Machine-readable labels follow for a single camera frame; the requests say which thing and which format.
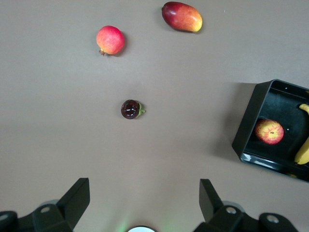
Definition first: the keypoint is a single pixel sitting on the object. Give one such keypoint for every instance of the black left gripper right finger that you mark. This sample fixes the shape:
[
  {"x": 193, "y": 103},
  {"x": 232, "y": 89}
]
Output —
[{"x": 229, "y": 220}]

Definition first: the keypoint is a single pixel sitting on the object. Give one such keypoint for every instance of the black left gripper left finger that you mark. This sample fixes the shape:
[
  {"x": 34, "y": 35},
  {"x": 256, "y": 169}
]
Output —
[{"x": 60, "y": 212}]

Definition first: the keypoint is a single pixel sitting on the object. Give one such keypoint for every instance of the red yellow apple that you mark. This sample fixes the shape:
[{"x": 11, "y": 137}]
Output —
[{"x": 269, "y": 131}]

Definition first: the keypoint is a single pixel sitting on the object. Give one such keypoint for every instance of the yellow banana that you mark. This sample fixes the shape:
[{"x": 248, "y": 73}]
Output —
[{"x": 304, "y": 152}]

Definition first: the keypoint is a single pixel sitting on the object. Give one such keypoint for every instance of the black plastic box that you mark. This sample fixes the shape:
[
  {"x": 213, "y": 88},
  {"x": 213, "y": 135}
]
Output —
[{"x": 251, "y": 116}]

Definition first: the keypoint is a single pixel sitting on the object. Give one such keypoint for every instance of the brown table mat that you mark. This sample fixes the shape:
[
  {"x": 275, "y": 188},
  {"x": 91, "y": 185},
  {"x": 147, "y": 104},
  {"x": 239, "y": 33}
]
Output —
[{"x": 169, "y": 145}]

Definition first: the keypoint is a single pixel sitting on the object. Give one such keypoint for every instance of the dark purple mangosteen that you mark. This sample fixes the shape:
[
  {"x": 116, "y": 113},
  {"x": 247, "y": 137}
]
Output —
[{"x": 130, "y": 109}]

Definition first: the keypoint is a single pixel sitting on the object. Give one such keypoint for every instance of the red pomegranate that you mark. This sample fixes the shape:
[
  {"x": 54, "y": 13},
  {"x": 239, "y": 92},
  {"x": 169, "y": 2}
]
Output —
[{"x": 110, "y": 39}]

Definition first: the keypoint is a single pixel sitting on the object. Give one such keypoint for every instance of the red yellow mango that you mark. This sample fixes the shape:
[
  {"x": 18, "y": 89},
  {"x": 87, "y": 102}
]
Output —
[{"x": 182, "y": 17}]

